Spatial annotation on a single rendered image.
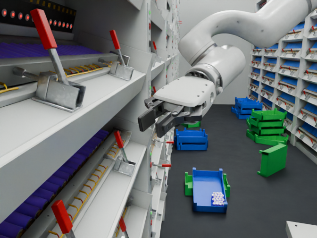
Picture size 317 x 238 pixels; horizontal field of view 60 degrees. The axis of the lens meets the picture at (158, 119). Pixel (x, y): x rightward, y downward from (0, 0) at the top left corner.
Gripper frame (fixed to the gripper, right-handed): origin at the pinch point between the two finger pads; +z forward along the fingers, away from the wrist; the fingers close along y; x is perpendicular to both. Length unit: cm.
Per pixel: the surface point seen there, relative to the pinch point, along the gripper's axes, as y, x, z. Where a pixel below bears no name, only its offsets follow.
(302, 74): 21, -97, -241
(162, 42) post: 55, -14, -74
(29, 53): 6.9, 17.3, 14.2
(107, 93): -1.1, 11.0, 9.8
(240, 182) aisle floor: 27, -131, -113
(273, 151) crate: 14, -120, -145
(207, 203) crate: 31, -114, -71
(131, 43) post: 20.1, 7.1, -17.7
